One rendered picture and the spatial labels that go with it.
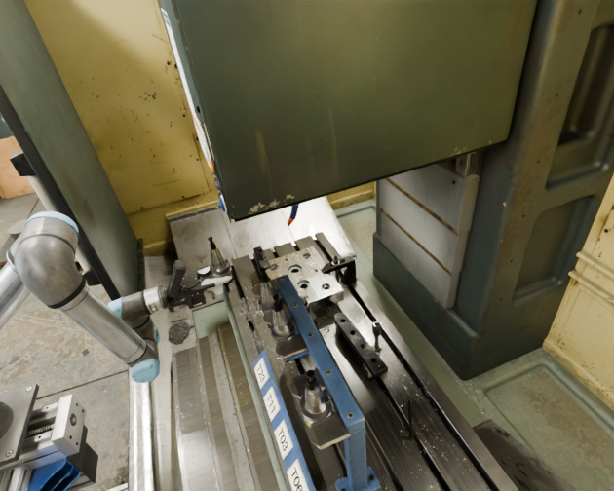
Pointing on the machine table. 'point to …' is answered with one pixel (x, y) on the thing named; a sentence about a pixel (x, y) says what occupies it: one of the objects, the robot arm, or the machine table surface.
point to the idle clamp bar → (373, 367)
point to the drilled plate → (319, 298)
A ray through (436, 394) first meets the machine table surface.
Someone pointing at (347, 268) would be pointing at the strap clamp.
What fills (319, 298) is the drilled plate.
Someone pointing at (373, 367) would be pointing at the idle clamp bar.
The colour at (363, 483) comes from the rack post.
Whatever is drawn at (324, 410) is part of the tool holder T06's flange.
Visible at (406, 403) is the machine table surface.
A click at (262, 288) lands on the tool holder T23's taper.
